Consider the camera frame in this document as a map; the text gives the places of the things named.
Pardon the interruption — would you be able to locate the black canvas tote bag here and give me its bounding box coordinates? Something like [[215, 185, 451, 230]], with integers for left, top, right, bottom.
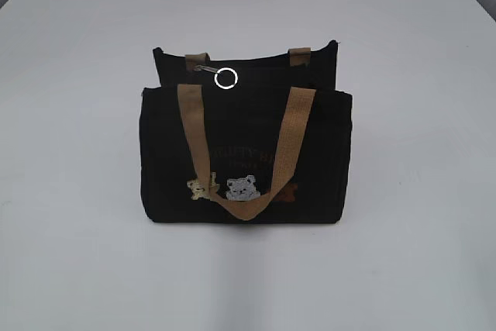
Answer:
[[139, 41, 353, 224]]

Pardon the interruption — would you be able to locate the silver zipper pull ring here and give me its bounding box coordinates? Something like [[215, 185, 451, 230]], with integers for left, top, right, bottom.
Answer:
[[195, 64, 238, 89]]

